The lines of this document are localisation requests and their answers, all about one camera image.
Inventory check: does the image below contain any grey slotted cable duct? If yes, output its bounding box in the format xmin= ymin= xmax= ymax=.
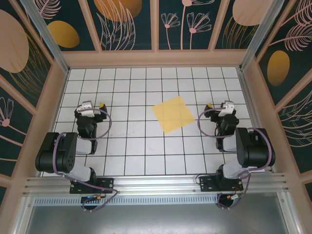
xmin=34 ymin=194 xmax=220 ymax=206

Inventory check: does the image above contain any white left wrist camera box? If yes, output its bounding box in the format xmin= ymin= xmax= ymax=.
xmin=76 ymin=100 xmax=96 ymax=117

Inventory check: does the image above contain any grey metal sheet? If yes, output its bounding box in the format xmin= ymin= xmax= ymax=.
xmin=14 ymin=195 xmax=300 ymax=234

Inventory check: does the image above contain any aluminium frame post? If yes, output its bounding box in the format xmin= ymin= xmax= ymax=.
xmin=19 ymin=0 xmax=71 ymax=75
xmin=238 ymin=0 xmax=288 ymax=72

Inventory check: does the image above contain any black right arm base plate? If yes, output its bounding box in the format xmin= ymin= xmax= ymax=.
xmin=199 ymin=175 xmax=244 ymax=193

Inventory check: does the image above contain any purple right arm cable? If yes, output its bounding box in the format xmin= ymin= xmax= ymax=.
xmin=197 ymin=108 xmax=274 ymax=210

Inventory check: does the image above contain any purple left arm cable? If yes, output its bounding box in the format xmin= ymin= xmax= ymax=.
xmin=54 ymin=108 xmax=120 ymax=213

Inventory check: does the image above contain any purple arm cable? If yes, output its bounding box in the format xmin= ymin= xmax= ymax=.
xmin=197 ymin=108 xmax=274 ymax=210
xmin=54 ymin=108 xmax=120 ymax=213

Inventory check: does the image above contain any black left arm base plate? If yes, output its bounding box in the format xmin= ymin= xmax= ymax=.
xmin=69 ymin=177 xmax=115 ymax=195

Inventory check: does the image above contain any aluminium mounting rail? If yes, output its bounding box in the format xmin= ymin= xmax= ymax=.
xmin=23 ymin=172 xmax=290 ymax=195

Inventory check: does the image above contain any aluminium side rail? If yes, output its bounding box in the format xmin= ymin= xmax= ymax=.
xmin=236 ymin=68 xmax=277 ymax=173

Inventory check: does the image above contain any yellow square paper sheet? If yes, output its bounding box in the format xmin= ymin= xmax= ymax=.
xmin=152 ymin=96 xmax=196 ymax=134

